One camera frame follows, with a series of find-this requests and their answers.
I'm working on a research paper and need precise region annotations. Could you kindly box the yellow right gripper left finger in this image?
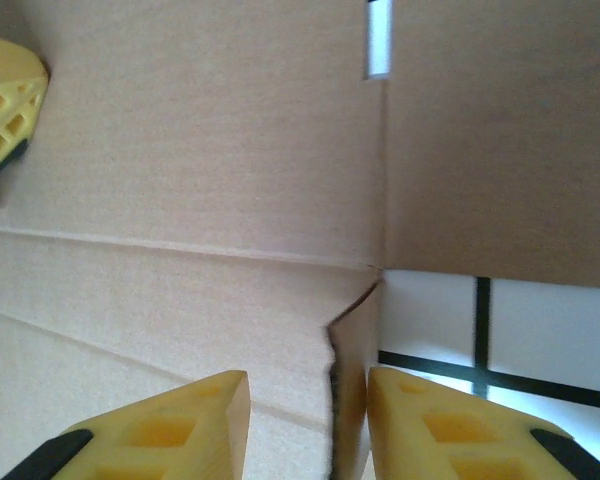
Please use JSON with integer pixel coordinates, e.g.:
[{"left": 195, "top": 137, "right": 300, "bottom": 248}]
[{"left": 0, "top": 369, "right": 252, "bottom": 480}]

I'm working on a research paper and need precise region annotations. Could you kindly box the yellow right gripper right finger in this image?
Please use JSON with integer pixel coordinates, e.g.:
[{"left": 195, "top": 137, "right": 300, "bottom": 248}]
[{"left": 367, "top": 367, "right": 600, "bottom": 480}]

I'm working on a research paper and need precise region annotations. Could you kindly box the brown cardboard paper box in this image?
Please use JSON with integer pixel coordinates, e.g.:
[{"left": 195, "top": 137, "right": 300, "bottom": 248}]
[{"left": 0, "top": 0, "right": 600, "bottom": 480}]

